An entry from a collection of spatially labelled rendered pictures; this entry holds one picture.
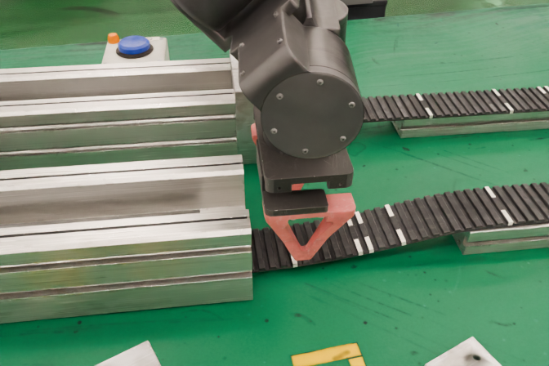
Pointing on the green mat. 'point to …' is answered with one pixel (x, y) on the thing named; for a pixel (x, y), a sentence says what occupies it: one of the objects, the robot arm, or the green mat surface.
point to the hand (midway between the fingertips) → (296, 219)
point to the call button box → (157, 51)
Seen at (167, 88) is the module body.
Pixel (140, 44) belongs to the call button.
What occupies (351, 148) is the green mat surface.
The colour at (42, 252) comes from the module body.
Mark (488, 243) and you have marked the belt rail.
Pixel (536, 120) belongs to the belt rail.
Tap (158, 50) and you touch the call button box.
